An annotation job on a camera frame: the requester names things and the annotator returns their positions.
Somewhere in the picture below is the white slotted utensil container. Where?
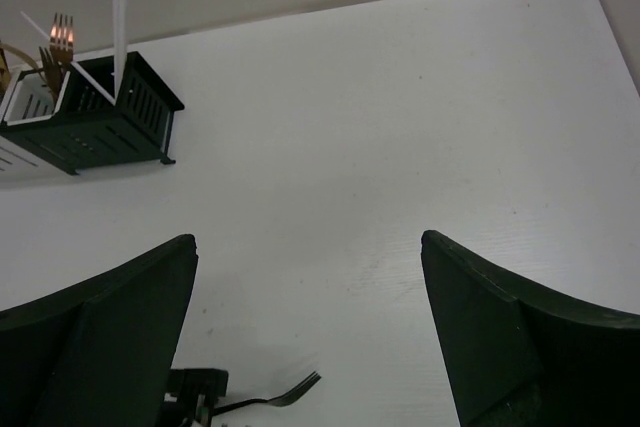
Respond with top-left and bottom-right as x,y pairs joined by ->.
1,143 -> 42,182

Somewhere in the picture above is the black fork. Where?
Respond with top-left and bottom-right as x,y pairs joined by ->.
211,371 -> 322,417

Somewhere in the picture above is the white insert in black container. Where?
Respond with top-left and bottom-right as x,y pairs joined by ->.
1,69 -> 70,126

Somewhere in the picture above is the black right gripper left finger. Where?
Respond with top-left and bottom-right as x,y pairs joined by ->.
1,234 -> 198,426

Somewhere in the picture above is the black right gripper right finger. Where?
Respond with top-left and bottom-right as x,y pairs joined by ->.
421,230 -> 639,426

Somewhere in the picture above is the black slotted utensil container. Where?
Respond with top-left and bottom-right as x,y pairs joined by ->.
1,51 -> 185,175

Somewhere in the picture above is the small copper fork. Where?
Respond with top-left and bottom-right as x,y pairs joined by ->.
39,47 -> 62,100

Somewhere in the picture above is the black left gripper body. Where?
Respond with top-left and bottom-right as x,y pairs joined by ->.
162,368 -> 229,426

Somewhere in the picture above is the copper chopstick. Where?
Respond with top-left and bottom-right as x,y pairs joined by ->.
19,10 -> 117,104

